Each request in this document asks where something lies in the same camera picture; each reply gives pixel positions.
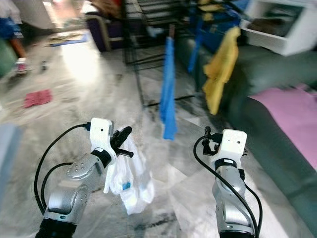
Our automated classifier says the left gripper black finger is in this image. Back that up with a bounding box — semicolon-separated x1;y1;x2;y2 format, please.
113;126;133;147

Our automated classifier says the white shirt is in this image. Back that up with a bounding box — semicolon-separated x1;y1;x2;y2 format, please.
104;136;156;215

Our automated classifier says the blue shirt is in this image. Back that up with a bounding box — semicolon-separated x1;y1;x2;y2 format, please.
160;36;179;141

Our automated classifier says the yellow printed t-shirt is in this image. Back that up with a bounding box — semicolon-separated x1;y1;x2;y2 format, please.
202;26;242;116

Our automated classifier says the black metal drying rack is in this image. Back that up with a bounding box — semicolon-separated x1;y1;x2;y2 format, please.
121;0;248;107

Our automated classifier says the pink cushion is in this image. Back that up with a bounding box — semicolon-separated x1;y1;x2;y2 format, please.
249;85;317;172

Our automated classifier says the dark green sofa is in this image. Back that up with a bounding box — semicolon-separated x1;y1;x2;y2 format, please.
176;35;317;224

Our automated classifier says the light grey folding table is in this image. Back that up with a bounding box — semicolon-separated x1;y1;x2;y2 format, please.
0;124;20;234

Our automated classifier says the red floor cloth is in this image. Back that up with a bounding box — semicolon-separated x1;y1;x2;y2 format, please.
23;88;53;109

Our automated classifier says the purple armchair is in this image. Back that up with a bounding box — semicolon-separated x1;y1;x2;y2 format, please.
85;12;124;53

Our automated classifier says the blue door mat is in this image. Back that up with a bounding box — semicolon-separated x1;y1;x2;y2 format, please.
50;34;87;47

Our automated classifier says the white plastic tub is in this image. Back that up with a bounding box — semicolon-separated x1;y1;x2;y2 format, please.
240;0;317;56

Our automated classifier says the brown garment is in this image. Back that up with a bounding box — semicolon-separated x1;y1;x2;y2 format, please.
94;0;127;15

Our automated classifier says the blue towel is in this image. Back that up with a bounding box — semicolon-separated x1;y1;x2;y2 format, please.
0;15;20;43

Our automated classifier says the white hanging garment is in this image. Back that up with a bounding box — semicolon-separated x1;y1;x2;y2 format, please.
0;0;20;20

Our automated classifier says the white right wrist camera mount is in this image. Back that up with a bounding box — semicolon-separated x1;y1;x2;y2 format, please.
217;129;248;165

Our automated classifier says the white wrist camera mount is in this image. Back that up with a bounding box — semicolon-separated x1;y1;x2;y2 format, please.
217;129;248;165
89;118;116;152

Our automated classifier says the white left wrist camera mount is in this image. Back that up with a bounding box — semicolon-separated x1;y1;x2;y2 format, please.
89;118;116;152

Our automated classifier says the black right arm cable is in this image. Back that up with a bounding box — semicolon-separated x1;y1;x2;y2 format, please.
193;136;263;236

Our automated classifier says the short black left arm cable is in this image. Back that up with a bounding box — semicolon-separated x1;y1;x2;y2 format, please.
40;161;72;211

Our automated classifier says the brown wooden post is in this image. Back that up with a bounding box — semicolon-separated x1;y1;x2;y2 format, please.
10;37;28;59

